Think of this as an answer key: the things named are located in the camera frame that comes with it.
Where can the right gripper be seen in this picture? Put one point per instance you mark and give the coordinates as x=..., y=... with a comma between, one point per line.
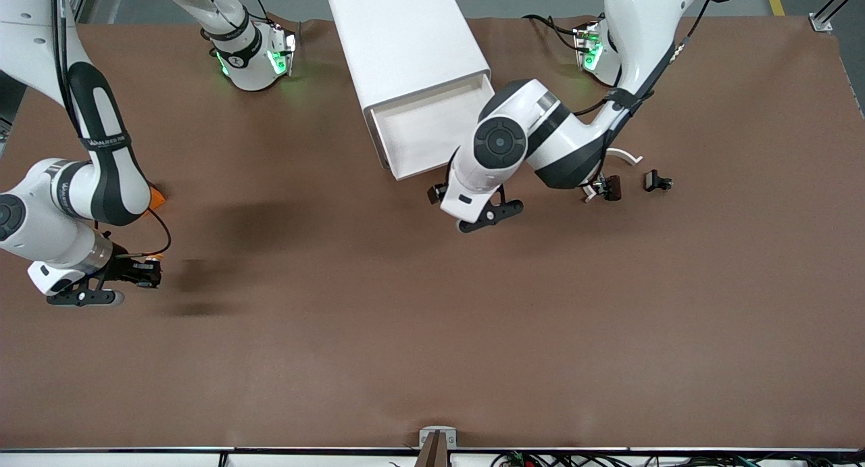
x=126, y=269

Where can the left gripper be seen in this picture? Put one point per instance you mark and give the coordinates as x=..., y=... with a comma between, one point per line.
x=436, y=193

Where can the white drawer tray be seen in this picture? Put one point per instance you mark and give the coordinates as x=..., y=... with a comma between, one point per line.
x=426, y=129

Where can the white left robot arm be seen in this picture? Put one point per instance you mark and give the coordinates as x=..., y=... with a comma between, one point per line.
x=540, y=126

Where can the white drawer cabinet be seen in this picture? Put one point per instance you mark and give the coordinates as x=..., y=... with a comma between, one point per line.
x=399, y=41

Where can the orange and black cube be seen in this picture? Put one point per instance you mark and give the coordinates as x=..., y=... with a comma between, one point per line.
x=157, y=197

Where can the small dark brown component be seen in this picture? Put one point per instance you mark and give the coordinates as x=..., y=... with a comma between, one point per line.
x=611, y=187

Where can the white curved plastic piece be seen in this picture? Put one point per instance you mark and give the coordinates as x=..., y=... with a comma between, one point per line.
x=628, y=156

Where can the brown table mat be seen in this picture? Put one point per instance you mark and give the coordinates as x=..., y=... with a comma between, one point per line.
x=405, y=332

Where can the small black component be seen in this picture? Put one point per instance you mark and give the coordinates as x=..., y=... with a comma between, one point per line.
x=654, y=180

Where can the aluminium profile beam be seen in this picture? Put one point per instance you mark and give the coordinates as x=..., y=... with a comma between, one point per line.
x=80, y=1
x=821, y=22

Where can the grey metal bracket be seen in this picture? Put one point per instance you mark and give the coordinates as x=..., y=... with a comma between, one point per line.
x=424, y=436

